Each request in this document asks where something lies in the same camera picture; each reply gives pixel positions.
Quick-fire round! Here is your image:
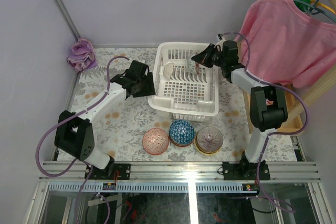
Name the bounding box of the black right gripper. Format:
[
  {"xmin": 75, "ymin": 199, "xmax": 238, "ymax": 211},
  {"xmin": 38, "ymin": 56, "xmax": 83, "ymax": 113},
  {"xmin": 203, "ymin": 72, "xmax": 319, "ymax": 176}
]
[{"xmin": 191, "ymin": 44, "xmax": 226, "ymax": 69}]

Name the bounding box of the white plastic dish rack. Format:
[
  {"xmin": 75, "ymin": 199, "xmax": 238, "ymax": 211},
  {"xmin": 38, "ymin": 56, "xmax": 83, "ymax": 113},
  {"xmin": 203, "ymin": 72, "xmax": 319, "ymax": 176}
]
[{"xmin": 148, "ymin": 42, "xmax": 219, "ymax": 122}]

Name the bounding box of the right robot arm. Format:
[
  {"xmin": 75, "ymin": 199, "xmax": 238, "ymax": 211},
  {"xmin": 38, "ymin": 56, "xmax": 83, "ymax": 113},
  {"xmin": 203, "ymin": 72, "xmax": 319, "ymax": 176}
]
[{"xmin": 191, "ymin": 40, "xmax": 288, "ymax": 179}]

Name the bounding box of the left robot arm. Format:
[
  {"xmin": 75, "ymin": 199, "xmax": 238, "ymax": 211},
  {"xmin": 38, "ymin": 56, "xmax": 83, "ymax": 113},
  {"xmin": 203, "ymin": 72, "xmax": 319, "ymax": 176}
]
[{"xmin": 54, "ymin": 60, "xmax": 155, "ymax": 179}]

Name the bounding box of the red eye pattern bowl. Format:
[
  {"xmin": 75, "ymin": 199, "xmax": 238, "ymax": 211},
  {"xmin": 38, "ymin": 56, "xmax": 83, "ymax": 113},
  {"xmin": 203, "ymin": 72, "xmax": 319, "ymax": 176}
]
[{"xmin": 142, "ymin": 128, "xmax": 170, "ymax": 155}]

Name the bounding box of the blue triangle pattern bowl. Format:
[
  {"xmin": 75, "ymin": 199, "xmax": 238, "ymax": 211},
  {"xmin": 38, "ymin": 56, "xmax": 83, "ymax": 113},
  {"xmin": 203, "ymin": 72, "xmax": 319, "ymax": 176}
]
[{"xmin": 169, "ymin": 120, "xmax": 196, "ymax": 146}]

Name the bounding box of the purple folded cloth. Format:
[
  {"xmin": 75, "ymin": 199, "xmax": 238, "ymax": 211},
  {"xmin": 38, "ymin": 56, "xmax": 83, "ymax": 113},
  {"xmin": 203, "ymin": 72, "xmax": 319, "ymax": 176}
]
[{"xmin": 67, "ymin": 38, "xmax": 98, "ymax": 72}]

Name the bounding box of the purple striped bowl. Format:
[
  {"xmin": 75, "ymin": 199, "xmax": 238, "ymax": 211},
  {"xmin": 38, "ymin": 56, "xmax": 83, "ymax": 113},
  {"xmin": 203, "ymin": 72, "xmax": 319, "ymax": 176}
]
[{"xmin": 196, "ymin": 126, "xmax": 224, "ymax": 152}]

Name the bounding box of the pink t-shirt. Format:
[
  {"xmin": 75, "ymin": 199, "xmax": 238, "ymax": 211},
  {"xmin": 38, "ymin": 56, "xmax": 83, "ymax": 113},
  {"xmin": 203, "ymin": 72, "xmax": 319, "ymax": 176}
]
[{"xmin": 240, "ymin": 0, "xmax": 335, "ymax": 88}]

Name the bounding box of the yellow rimmed bottom bowl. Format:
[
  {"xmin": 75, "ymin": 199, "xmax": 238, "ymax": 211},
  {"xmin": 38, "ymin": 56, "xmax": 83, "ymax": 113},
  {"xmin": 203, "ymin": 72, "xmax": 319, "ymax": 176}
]
[{"xmin": 194, "ymin": 142, "xmax": 221, "ymax": 156}]

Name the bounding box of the green clothes hanger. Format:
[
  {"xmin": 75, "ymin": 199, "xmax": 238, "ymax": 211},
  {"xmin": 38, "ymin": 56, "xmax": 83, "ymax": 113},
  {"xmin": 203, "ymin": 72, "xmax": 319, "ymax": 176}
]
[{"xmin": 294, "ymin": 0, "xmax": 335, "ymax": 15}]

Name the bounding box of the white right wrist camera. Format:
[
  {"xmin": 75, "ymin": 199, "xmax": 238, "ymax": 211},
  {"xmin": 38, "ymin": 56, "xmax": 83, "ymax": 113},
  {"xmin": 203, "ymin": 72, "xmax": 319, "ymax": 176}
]
[{"xmin": 215, "ymin": 34, "xmax": 226, "ymax": 51}]

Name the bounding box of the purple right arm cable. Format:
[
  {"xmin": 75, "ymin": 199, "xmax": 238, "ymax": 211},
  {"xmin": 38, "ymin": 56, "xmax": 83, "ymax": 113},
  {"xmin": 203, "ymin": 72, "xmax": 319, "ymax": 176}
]
[{"xmin": 223, "ymin": 32, "xmax": 309, "ymax": 213}]

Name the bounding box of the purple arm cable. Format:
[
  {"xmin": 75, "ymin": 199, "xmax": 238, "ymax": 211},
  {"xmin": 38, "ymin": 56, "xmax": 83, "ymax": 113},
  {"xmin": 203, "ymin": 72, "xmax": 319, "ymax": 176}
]
[
  {"xmin": 223, "ymin": 32, "xmax": 309, "ymax": 213},
  {"xmin": 35, "ymin": 56, "xmax": 131, "ymax": 177}
]

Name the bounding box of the aluminium mounting rail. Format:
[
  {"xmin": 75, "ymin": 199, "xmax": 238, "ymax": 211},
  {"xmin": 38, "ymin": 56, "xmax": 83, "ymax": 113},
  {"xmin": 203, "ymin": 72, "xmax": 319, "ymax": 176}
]
[{"xmin": 38, "ymin": 161, "xmax": 322, "ymax": 183}]

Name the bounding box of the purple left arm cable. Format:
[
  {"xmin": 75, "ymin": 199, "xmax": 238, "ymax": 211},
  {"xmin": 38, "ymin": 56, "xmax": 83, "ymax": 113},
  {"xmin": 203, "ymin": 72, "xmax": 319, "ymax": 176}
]
[{"xmin": 35, "ymin": 56, "xmax": 131, "ymax": 177}]

